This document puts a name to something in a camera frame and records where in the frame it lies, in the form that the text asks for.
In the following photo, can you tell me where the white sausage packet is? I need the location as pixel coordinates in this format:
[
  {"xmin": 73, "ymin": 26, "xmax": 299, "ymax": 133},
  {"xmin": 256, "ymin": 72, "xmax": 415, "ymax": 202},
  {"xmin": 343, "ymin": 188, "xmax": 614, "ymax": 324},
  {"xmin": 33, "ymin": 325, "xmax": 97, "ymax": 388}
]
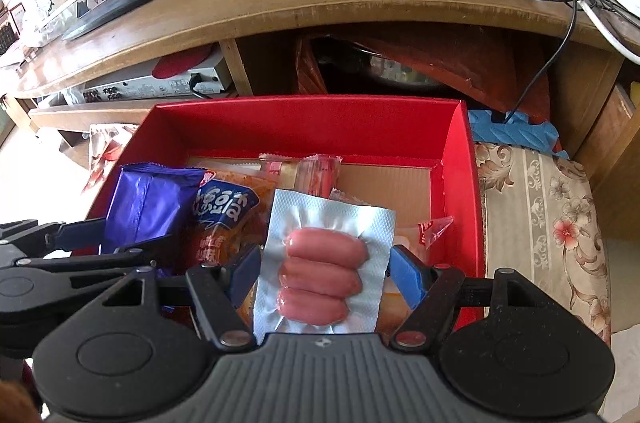
[{"xmin": 252, "ymin": 189, "xmax": 397, "ymax": 336}]

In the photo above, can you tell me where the red sausage stick packet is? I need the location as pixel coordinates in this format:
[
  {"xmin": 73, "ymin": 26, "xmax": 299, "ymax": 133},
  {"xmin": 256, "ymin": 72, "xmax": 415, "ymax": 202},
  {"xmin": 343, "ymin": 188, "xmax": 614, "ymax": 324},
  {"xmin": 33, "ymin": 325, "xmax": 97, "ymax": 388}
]
[{"xmin": 295, "ymin": 154, "xmax": 343, "ymax": 200}]

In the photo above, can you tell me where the black cable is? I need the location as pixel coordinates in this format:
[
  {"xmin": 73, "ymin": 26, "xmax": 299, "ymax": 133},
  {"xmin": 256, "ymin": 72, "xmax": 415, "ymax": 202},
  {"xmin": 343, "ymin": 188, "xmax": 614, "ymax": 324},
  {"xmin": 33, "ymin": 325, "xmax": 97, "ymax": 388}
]
[{"xmin": 495, "ymin": 0, "xmax": 608, "ymax": 124}]

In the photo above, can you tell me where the blue foam mat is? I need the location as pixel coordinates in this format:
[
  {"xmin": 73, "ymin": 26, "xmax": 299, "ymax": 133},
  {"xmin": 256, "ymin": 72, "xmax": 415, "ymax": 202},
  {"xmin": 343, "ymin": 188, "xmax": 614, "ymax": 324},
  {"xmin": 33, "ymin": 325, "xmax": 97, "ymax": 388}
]
[{"xmin": 467, "ymin": 108, "xmax": 568, "ymax": 156}]

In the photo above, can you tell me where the clear red-print packet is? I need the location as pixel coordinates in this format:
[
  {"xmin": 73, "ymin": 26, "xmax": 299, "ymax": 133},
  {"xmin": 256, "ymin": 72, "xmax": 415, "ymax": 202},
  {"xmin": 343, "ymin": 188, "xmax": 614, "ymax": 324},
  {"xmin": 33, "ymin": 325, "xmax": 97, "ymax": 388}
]
[{"xmin": 395, "ymin": 215, "xmax": 456, "ymax": 254}]

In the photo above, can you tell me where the pale pink packet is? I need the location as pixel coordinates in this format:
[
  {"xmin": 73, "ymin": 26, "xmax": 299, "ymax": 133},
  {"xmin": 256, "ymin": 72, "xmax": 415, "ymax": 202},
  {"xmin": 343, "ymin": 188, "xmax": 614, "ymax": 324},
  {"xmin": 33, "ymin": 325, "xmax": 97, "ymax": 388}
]
[{"xmin": 259, "ymin": 154, "xmax": 301, "ymax": 191}]

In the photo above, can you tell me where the purple snack packet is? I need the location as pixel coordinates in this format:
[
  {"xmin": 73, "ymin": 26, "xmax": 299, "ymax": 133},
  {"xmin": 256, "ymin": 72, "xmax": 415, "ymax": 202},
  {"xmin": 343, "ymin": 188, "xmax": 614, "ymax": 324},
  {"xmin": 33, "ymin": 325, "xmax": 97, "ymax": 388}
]
[{"xmin": 99, "ymin": 162, "xmax": 207, "ymax": 276}]

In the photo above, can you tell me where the blue orange snack bag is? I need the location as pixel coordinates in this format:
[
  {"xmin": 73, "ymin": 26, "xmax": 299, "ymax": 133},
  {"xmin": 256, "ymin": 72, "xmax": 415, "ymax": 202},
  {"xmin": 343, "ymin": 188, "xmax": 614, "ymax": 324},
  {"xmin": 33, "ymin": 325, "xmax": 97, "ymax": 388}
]
[{"xmin": 180, "ymin": 170, "xmax": 263, "ymax": 324}]

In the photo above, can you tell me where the red cloth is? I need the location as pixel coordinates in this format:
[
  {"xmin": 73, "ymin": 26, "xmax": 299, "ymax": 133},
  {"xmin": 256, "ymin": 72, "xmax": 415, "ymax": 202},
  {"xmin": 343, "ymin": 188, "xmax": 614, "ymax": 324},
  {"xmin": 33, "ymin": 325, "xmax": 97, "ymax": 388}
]
[{"xmin": 152, "ymin": 46, "xmax": 216, "ymax": 80}]

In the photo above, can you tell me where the red cardboard box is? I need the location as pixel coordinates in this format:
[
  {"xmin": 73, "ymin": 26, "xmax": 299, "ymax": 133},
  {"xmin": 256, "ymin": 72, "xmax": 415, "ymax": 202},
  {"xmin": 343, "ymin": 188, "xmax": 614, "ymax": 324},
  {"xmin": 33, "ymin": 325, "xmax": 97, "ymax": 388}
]
[{"xmin": 85, "ymin": 97, "xmax": 487, "ymax": 339}]

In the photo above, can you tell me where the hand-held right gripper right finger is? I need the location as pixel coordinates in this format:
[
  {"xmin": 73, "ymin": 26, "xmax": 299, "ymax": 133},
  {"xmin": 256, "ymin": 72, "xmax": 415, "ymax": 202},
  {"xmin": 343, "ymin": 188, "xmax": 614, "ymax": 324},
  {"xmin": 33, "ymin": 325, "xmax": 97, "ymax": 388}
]
[{"xmin": 387, "ymin": 244, "xmax": 546, "ymax": 350}]

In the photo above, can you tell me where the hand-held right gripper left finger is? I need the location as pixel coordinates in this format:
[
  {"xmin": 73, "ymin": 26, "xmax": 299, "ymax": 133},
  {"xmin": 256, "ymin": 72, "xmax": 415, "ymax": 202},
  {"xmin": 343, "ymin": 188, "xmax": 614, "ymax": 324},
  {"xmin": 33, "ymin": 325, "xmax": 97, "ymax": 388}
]
[{"xmin": 99, "ymin": 244, "xmax": 264, "ymax": 350}]

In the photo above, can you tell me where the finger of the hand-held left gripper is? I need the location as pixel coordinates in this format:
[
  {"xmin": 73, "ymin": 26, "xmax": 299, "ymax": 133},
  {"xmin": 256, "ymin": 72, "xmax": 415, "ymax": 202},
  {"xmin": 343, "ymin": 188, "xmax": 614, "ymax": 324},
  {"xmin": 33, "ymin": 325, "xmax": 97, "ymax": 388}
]
[
  {"xmin": 14, "ymin": 239, "xmax": 163, "ymax": 290},
  {"xmin": 0, "ymin": 217, "xmax": 110, "ymax": 260}
]

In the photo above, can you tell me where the thick white cable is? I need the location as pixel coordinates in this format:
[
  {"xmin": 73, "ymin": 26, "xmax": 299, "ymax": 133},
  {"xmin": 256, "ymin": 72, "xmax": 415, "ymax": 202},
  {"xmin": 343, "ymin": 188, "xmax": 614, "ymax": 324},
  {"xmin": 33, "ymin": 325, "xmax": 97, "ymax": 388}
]
[{"xmin": 577, "ymin": 0, "xmax": 640, "ymax": 65}]

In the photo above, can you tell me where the silver set-top box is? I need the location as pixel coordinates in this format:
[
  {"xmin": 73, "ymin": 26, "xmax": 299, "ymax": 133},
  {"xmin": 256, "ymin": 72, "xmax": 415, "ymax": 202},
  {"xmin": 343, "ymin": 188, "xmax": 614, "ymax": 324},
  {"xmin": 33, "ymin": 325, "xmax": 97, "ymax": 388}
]
[{"xmin": 82, "ymin": 53, "xmax": 233, "ymax": 104}]

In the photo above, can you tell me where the brown fuzzy sleeve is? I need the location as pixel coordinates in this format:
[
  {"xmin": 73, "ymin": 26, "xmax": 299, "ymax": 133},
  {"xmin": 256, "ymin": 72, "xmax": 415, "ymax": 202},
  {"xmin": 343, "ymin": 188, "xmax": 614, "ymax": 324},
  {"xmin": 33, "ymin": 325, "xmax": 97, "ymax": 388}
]
[{"xmin": 0, "ymin": 380, "xmax": 42, "ymax": 423}]

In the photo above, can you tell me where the orange plastic bag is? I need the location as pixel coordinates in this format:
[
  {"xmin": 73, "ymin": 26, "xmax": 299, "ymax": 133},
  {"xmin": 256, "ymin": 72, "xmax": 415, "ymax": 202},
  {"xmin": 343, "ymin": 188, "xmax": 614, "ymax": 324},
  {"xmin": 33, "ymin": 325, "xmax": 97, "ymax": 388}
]
[{"xmin": 295, "ymin": 30, "xmax": 551, "ymax": 124}]

